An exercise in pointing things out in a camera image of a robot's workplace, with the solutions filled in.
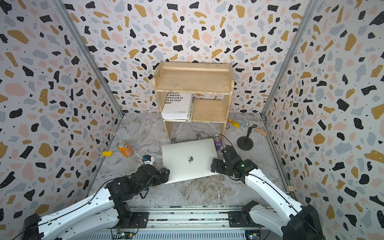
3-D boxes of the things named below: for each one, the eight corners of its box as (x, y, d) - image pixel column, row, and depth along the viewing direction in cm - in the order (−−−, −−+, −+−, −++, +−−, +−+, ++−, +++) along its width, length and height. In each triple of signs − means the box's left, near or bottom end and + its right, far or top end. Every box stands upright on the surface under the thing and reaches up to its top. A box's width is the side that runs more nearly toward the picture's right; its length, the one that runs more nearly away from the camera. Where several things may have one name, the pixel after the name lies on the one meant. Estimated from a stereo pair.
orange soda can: (123, 157, 98) (115, 148, 89) (125, 150, 102) (118, 140, 93) (131, 157, 98) (124, 148, 89) (134, 150, 102) (127, 140, 93)
